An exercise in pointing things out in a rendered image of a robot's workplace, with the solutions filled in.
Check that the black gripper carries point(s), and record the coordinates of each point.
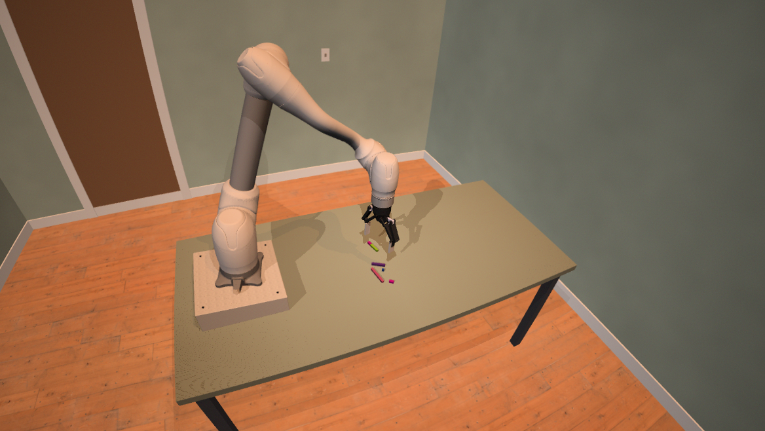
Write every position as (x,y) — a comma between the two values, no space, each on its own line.
(382,215)

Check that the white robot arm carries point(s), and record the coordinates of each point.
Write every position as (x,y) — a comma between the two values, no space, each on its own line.
(268,80)

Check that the pink rod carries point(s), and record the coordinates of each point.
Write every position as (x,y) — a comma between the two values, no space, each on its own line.
(377,275)

